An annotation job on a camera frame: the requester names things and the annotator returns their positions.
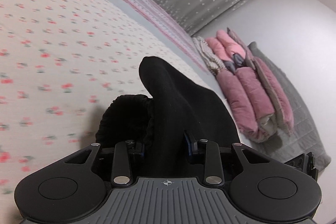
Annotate grey folded blanket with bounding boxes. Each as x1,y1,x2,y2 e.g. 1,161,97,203
248,42,331,171

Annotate cherry print bed sheet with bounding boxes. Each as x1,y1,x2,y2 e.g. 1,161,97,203
1,0,211,223

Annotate pink folded jacket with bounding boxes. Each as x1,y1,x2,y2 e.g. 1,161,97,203
205,30,246,73

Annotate mauve folded quilted jacket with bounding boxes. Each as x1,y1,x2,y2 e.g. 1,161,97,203
217,57,294,143

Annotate beige folded knit cloth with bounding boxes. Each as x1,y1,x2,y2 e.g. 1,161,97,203
193,36,225,76

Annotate black pants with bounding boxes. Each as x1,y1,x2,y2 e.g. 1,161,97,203
94,56,241,180

